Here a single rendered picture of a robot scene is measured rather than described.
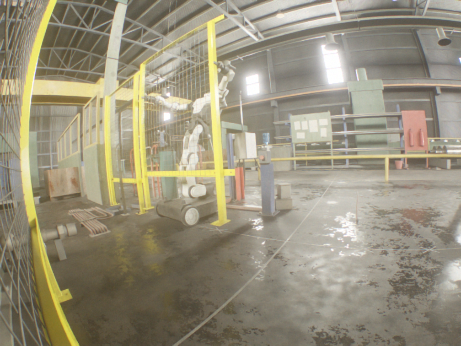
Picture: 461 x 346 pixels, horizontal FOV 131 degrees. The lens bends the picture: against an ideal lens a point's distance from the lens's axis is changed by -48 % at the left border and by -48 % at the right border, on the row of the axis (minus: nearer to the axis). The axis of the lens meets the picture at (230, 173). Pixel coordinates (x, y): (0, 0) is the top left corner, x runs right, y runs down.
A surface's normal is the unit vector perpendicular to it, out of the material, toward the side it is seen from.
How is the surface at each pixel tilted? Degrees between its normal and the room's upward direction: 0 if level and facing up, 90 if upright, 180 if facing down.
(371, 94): 90
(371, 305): 0
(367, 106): 90
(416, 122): 90
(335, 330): 0
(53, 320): 0
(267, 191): 90
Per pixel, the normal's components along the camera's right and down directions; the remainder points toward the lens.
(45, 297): -0.07, -0.99
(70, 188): 0.85, -0.01
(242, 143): -0.57, 0.11
